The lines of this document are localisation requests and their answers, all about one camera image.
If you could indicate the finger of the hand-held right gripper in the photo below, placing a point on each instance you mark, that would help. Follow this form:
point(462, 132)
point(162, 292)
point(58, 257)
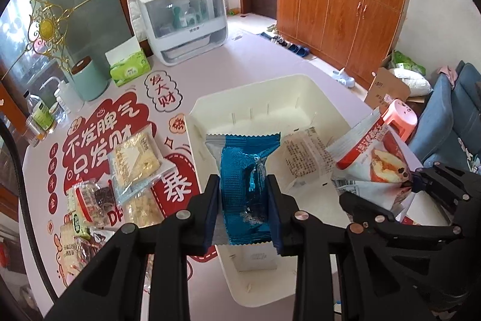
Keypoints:
point(432, 178)
point(360, 210)

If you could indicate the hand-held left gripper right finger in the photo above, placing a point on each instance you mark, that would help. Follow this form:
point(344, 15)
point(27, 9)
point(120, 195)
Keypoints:
point(274, 214)

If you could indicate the white shoe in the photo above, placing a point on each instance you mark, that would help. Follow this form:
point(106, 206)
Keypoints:
point(347, 81)
point(340, 74)

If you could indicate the pink plastic stool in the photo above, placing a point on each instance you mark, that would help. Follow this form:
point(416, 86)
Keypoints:
point(400, 116)

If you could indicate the wooden wall cabinet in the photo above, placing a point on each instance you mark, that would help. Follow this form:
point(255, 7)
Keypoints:
point(338, 12)

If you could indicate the white squeeze bottle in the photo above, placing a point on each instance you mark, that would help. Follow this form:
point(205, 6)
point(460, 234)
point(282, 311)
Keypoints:
point(67, 97)

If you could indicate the pale yellow cracker packet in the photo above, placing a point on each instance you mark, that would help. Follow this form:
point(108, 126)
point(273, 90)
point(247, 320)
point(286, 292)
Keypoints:
point(135, 159)

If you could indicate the green tissue pack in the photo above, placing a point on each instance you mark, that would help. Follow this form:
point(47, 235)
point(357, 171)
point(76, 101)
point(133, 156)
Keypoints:
point(129, 67)

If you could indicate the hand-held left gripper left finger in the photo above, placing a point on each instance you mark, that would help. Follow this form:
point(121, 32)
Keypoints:
point(211, 210)

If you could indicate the cardboard box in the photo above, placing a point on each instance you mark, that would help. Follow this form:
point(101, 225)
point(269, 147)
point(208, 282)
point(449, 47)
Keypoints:
point(387, 89)

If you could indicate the clear popcorn snack packet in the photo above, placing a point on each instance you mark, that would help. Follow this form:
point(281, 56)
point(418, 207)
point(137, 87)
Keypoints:
point(144, 208)

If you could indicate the clear bottle green label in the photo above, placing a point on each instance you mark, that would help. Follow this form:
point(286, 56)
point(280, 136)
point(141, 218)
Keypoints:
point(41, 118)

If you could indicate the dark blue slipper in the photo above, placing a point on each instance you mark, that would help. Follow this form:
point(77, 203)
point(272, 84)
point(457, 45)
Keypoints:
point(303, 52)
point(294, 48)

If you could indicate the white bottle sterilizer cabinet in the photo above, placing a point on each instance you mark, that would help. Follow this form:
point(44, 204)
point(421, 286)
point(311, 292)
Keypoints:
point(188, 42)

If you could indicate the red white snack packet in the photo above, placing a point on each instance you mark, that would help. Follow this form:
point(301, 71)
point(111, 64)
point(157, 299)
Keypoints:
point(360, 148)

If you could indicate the blue sofa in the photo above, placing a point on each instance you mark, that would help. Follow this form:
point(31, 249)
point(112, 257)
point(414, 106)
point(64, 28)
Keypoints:
point(447, 118)

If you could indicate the small clear glass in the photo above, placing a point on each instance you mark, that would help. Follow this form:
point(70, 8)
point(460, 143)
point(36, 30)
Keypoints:
point(58, 112)

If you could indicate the white stuffed bag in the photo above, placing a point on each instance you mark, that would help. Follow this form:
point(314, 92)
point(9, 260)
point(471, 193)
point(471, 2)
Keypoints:
point(411, 80)

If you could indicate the light blue slipper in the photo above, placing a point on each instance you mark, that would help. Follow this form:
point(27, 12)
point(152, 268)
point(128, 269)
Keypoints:
point(266, 35)

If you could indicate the mint green canister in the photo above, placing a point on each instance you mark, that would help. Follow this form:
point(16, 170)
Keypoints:
point(90, 82)

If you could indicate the white packet red-orange band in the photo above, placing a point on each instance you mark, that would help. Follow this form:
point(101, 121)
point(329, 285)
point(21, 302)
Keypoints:
point(84, 208)

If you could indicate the green packets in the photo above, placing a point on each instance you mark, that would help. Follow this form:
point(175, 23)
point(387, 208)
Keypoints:
point(407, 61)

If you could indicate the gold ornament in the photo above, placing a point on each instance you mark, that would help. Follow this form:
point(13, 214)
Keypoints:
point(47, 27)

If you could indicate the beige cracker packet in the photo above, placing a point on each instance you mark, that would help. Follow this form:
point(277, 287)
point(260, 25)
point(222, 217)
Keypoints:
point(71, 251)

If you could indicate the black white sneaker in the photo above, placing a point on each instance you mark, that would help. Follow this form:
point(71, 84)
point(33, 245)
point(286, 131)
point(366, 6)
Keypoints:
point(280, 40)

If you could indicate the blue foil snack packet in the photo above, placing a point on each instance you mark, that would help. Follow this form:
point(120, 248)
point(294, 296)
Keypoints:
point(244, 185)

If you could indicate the white plastic storage bin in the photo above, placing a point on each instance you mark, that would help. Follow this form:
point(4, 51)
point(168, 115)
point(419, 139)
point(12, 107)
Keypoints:
point(263, 110)

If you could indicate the pink cloth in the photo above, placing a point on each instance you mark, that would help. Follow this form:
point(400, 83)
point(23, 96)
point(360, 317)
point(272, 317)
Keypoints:
point(447, 72)

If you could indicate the clear printed snack packet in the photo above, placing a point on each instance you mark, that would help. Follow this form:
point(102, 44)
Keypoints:
point(304, 155)

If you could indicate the dark red snack packet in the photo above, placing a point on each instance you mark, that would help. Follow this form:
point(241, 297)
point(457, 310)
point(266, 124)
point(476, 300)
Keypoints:
point(92, 250)

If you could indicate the dark brown snack packet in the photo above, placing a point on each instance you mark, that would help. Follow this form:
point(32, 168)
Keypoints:
point(104, 198)

